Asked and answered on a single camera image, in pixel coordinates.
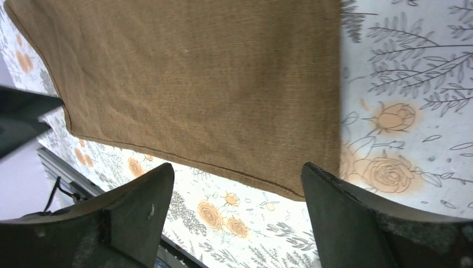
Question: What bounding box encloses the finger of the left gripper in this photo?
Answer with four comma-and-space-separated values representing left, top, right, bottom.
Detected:
1, 85, 64, 159

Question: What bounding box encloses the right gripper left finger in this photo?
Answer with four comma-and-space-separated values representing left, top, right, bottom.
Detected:
1, 163, 175, 267

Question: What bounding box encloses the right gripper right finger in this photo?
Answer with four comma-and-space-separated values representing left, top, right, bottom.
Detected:
301, 162, 472, 267

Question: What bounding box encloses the brown cloth napkin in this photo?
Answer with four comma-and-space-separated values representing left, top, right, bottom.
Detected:
4, 1, 341, 201

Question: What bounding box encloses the floral tablecloth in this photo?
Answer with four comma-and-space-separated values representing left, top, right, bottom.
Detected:
0, 0, 473, 268

